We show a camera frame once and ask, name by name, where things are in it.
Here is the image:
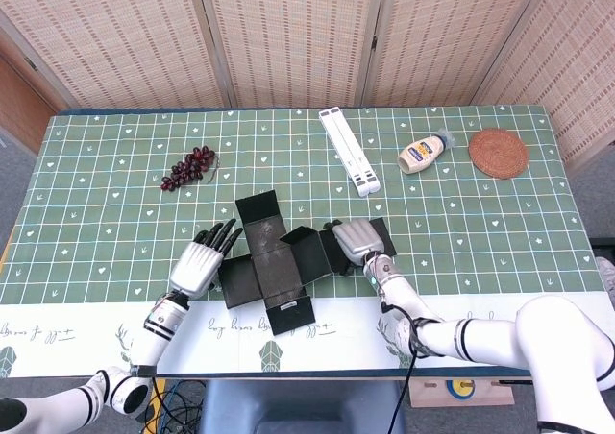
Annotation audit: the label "orange wooden door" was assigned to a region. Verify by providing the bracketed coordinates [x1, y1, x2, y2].
[0, 54, 57, 155]

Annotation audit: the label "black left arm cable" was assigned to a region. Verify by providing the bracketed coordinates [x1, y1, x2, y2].
[129, 364, 169, 416]

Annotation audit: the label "green checked deer tablecloth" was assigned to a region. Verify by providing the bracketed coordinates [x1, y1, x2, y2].
[0, 105, 615, 380]

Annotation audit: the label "tangled floor cables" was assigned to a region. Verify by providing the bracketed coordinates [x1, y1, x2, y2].
[143, 379, 206, 434]

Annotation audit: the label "bamboo folding screen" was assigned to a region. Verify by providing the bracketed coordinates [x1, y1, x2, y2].
[0, 0, 615, 171]

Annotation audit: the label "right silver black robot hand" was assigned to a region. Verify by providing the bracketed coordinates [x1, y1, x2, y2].
[322, 218, 386, 277]

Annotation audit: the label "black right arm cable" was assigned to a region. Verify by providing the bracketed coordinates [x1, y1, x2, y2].
[379, 299, 446, 434]

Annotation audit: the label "black foldable cardboard box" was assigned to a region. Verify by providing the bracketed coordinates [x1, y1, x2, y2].
[218, 189, 398, 338]

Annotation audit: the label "round woven brown coaster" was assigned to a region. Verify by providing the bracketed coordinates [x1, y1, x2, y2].
[468, 128, 529, 180]

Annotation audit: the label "wooden board with blue disc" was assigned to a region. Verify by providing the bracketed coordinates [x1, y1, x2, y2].
[406, 378, 515, 406]

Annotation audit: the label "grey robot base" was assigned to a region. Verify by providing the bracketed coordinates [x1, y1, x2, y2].
[199, 378, 407, 434]

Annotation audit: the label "white folding stand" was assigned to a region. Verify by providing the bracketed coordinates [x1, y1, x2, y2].
[318, 107, 381, 197]

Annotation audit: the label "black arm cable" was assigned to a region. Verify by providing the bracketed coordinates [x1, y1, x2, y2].
[379, 299, 446, 434]
[129, 364, 169, 416]

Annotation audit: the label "mayonnaise squeeze bottle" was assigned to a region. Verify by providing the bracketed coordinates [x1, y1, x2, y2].
[397, 129, 456, 176]

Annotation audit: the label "dark red grape bunch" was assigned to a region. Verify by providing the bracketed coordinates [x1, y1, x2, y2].
[160, 145, 218, 193]

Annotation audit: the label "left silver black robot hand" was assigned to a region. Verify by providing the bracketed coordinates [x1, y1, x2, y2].
[168, 218, 245, 301]

